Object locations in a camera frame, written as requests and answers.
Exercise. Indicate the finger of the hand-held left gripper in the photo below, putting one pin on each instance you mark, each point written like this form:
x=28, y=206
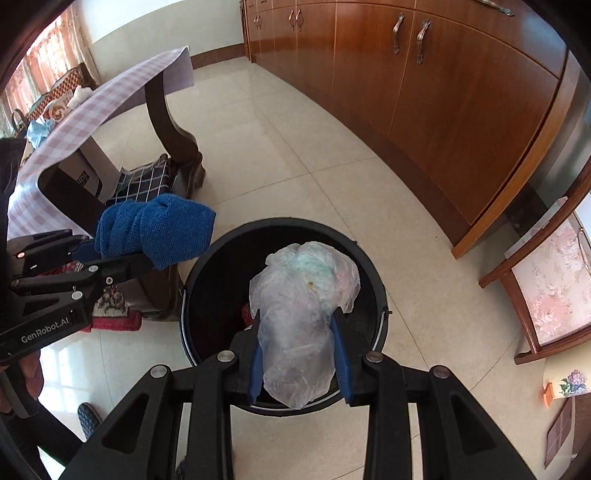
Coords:
x=115, y=272
x=85, y=250

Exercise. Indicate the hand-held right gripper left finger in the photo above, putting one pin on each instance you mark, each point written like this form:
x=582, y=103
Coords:
x=254, y=374

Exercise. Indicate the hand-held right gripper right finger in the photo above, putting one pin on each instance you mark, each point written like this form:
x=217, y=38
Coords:
x=342, y=369

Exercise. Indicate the clear plastic bag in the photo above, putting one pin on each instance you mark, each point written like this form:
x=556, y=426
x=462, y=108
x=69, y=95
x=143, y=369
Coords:
x=300, y=323

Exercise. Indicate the black trash bin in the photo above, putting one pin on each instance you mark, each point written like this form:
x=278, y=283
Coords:
x=207, y=286

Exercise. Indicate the light blue cloth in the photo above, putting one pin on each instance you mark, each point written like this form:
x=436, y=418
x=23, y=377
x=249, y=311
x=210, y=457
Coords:
x=40, y=133

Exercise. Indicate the person's left hand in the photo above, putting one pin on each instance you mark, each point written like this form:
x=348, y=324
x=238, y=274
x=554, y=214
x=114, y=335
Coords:
x=34, y=374

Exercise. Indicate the red patterned rug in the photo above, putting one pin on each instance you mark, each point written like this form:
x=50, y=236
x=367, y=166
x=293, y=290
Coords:
x=111, y=309

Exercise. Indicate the grey cardboard box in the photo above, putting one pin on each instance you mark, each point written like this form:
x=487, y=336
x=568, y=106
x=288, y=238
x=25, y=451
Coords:
x=90, y=170

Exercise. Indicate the blue plaid cloth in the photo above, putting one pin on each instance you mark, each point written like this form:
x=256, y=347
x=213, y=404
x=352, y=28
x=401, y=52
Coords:
x=143, y=180

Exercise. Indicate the person's blue slipper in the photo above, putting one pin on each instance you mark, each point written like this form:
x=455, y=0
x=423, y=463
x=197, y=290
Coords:
x=88, y=419

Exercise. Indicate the person's leg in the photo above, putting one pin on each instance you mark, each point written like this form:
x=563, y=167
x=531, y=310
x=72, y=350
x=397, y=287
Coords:
x=32, y=447

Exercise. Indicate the checkered tablecloth table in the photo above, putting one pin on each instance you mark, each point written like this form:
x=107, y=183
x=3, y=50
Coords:
x=92, y=115

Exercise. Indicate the dark wooden coffee table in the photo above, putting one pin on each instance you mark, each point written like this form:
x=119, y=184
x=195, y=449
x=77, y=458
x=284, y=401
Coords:
x=171, y=134

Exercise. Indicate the wooden sofa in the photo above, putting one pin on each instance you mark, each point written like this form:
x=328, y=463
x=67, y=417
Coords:
x=60, y=90

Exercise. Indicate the pink patterned curtain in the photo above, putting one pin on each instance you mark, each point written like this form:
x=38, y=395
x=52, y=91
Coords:
x=55, y=41

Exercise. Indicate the carved wooden stand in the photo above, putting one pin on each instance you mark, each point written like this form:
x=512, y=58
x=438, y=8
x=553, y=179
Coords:
x=549, y=286

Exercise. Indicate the brown tiled panel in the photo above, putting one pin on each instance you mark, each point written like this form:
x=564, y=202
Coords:
x=559, y=434

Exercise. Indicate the floral printed box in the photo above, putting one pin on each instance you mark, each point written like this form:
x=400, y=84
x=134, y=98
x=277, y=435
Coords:
x=570, y=381

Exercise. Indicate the brown wooden sideboard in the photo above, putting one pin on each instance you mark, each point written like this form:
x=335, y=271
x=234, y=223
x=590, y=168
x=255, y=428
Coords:
x=415, y=92

